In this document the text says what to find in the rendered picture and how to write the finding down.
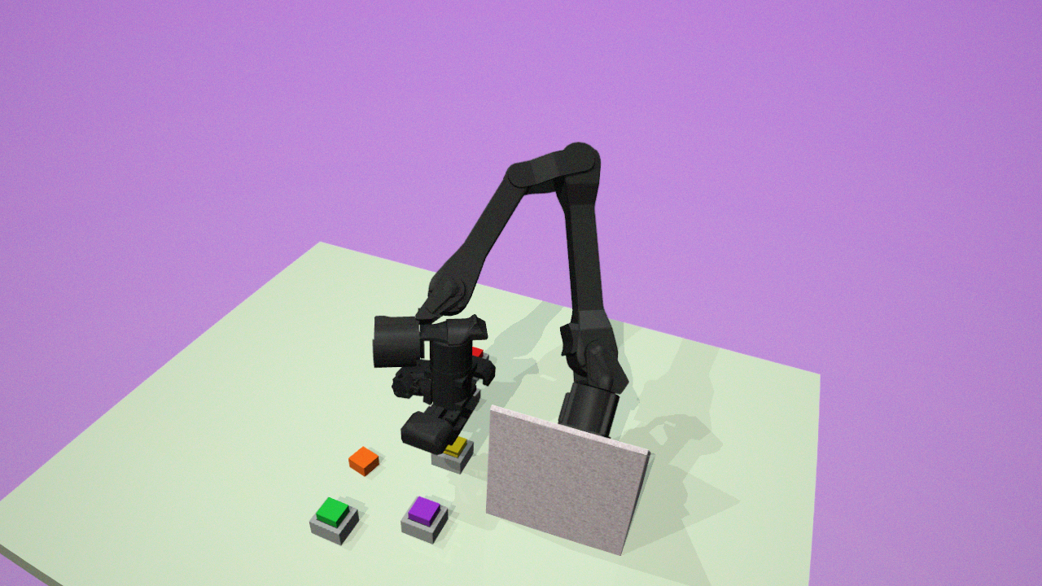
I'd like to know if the red button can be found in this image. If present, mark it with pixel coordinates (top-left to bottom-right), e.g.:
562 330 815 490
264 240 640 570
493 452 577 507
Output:
472 347 489 381

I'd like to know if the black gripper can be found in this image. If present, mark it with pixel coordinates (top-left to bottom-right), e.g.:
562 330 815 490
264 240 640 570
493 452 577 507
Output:
401 356 496 456

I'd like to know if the orange block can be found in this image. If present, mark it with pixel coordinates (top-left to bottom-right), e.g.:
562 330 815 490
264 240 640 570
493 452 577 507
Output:
348 446 379 477

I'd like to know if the purple button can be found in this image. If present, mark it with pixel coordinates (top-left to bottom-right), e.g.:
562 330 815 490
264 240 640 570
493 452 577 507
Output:
401 496 449 544

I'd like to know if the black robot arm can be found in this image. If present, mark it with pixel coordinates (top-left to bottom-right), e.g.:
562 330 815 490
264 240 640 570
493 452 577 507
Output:
372 142 629 439

